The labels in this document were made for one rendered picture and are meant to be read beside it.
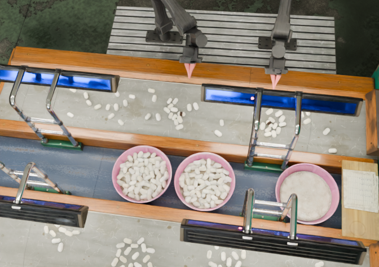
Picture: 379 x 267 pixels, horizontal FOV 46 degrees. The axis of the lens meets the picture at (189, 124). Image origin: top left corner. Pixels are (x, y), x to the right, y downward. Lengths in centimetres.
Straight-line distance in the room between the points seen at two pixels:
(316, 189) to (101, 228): 94
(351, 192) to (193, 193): 67
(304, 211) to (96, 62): 123
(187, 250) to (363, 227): 72
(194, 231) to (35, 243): 78
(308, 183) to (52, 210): 107
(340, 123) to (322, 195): 36
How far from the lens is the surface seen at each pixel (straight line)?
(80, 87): 190
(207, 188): 199
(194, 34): 196
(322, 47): 247
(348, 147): 213
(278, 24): 202
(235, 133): 208
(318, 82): 222
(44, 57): 242
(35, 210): 171
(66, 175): 218
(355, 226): 198
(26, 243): 209
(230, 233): 155
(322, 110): 181
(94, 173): 215
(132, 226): 197
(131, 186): 202
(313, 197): 203
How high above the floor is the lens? 263
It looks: 65 degrees down
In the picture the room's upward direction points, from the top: 8 degrees counter-clockwise
